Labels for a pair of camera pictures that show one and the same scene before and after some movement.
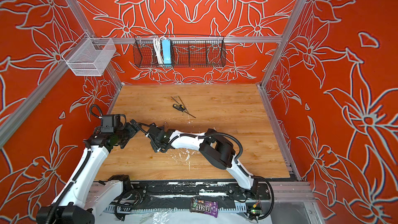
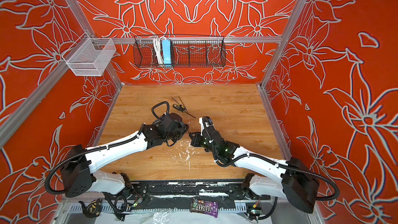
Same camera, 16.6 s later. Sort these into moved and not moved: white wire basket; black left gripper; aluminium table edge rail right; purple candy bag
Moved: black left gripper
Not moved: purple candy bag; aluminium table edge rail right; white wire basket
